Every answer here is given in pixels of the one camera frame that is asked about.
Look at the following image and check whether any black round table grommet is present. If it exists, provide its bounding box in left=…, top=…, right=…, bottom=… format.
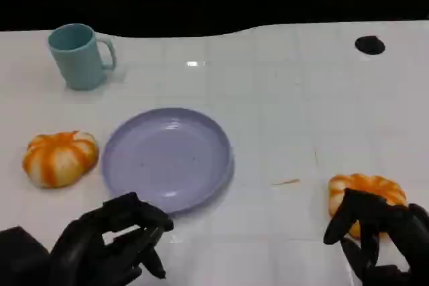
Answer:
left=355, top=35, right=386, bottom=56

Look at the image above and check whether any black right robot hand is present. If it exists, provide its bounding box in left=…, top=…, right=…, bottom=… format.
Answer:
left=322, top=188, right=429, bottom=286

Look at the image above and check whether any lilac plate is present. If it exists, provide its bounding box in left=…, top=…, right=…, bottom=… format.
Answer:
left=101, top=107, right=235, bottom=215

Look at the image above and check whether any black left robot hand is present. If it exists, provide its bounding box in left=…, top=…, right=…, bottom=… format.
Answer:
left=48, top=192, right=174, bottom=286

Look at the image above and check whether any pale green mug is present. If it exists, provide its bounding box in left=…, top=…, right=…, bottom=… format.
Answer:
left=48, top=23, right=117, bottom=91

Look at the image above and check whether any orange white toy bread roll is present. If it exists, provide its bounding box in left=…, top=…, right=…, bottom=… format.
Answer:
left=328, top=173, right=408, bottom=237
left=22, top=131, right=100, bottom=190

